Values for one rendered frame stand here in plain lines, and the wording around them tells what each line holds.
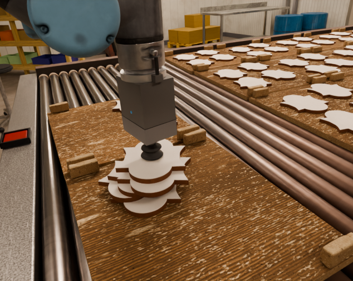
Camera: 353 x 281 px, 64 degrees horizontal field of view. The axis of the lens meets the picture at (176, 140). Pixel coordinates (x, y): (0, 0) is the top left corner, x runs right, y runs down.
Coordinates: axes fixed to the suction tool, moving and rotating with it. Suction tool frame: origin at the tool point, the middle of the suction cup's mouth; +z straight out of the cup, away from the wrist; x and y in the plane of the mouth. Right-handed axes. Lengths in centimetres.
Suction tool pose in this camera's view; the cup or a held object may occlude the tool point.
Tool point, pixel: (152, 154)
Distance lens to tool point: 53.7
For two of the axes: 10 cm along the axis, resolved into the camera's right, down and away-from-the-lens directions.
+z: 0.5, 8.8, 4.7
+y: -5.9, -3.5, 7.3
